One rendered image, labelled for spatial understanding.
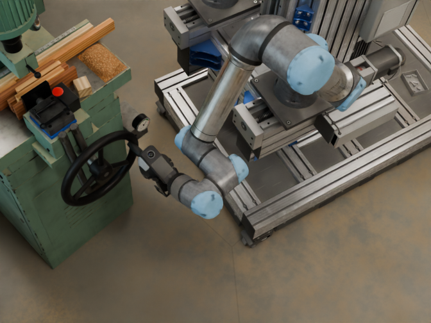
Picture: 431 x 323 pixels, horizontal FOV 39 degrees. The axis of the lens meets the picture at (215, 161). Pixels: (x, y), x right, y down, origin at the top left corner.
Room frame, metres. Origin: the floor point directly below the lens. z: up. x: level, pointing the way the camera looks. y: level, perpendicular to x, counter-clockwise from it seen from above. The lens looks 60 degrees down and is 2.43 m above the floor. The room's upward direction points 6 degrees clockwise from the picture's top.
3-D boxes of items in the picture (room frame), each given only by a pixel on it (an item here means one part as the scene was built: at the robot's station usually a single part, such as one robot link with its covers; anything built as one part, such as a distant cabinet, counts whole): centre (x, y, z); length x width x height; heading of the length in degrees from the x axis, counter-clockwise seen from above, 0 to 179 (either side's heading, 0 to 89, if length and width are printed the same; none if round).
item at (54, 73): (1.05, 0.54, 0.94); 0.16 x 0.02 x 0.07; 140
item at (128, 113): (1.20, 0.33, 0.58); 0.12 x 0.08 x 0.08; 50
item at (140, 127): (1.15, 0.27, 0.65); 0.06 x 0.04 x 0.08; 140
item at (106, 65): (1.20, 0.39, 0.92); 0.14 x 0.09 x 0.04; 50
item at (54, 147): (0.95, 0.47, 0.91); 0.15 x 0.14 x 0.09; 140
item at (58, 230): (1.16, 0.70, 0.35); 0.58 x 0.45 x 0.71; 50
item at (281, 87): (1.24, -0.24, 0.87); 0.15 x 0.15 x 0.10
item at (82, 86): (1.09, 0.43, 0.92); 0.05 x 0.04 x 0.04; 32
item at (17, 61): (1.10, 0.62, 1.03); 0.14 x 0.07 x 0.09; 50
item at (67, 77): (1.04, 0.52, 0.93); 0.22 x 0.01 x 0.06; 140
